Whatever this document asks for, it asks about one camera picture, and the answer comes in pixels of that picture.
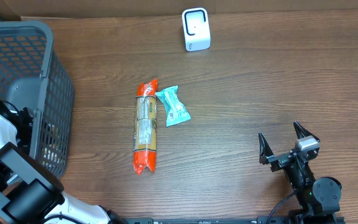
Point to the green yellow snack packet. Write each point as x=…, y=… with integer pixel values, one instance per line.
x=53, y=145

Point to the orange spaghetti package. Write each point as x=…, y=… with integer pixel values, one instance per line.
x=145, y=129

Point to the teal wipes packet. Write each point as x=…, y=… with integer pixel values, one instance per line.
x=175, y=110

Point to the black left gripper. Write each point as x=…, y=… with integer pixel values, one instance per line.
x=25, y=121

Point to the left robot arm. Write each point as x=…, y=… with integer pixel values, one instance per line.
x=29, y=192

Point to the grey plastic shopping basket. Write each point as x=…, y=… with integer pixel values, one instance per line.
x=31, y=75

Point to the white barcode scanner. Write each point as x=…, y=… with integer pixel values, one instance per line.
x=196, y=29

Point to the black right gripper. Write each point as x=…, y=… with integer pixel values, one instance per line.
x=284, y=158

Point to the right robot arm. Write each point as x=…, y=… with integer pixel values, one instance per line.
x=318, y=198

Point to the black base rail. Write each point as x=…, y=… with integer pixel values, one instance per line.
x=147, y=220

